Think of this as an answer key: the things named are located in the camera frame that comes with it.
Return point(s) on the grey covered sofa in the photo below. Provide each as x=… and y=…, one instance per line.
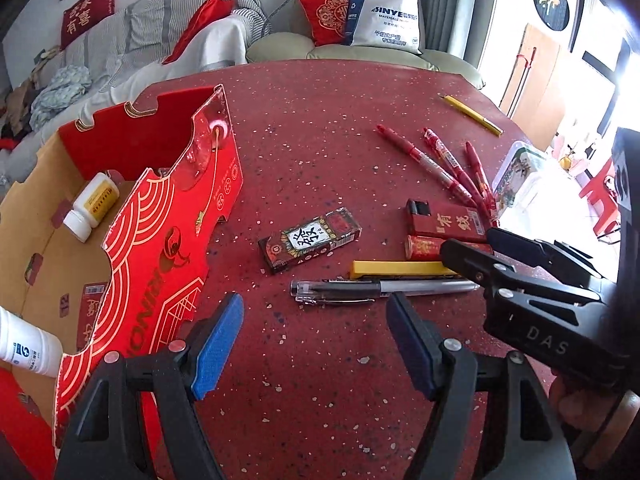
x=124, y=54

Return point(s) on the clear plastic container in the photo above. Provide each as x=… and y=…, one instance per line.
x=521, y=161

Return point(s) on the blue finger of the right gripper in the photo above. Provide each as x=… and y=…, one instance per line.
x=530, y=252
x=480, y=267

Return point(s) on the black clear gel pen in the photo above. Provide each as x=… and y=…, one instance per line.
x=363, y=292

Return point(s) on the red patterned cushion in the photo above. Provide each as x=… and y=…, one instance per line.
x=327, y=20

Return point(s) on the wooden board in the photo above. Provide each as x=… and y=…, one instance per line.
x=529, y=96

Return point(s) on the white blue tote bag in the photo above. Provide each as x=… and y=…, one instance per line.
x=388, y=24

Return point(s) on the red pillow on sofa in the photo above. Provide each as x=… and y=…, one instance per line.
x=210, y=11

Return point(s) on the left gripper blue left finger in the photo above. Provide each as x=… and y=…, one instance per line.
x=212, y=343

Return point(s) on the dark red character pillow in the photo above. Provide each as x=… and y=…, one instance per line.
x=82, y=16

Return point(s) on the red pen middle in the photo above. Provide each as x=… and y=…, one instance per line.
x=452, y=165

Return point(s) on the red pen left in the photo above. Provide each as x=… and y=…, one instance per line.
x=427, y=164

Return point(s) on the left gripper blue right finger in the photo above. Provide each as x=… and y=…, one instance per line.
x=411, y=339

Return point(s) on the red lighter box in carton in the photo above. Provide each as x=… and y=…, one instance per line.
x=90, y=301

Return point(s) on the red box gold characters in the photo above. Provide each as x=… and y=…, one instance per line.
x=445, y=220

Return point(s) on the round black wall decoration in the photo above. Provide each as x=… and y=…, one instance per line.
x=554, y=13

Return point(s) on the light blue crumpled blanket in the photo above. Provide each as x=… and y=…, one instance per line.
x=68, y=85

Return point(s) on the red plastic chair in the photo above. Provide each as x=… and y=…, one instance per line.
x=598, y=191

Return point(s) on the beige recliner armchair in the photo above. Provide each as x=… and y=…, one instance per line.
x=427, y=34

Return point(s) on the red gold-print lighter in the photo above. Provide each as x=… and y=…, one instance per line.
x=423, y=248

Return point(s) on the dark mahjong tile box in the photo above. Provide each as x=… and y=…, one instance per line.
x=310, y=239

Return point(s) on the red pen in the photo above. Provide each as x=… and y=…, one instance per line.
x=452, y=165
x=481, y=178
x=427, y=164

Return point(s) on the yellow utility knife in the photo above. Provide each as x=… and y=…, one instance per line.
x=398, y=269

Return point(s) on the yellow pencil cutter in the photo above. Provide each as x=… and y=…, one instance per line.
x=473, y=114

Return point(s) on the red pen right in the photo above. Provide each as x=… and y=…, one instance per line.
x=481, y=178

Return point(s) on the white yellow-label pill bottle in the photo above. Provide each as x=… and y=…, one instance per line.
x=91, y=206

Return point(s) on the right hand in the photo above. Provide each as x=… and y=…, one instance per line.
x=580, y=408

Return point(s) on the white bottle with wide cap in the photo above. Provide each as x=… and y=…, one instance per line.
x=28, y=347

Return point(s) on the red cardboard fruit box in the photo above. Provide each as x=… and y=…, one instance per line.
x=112, y=404

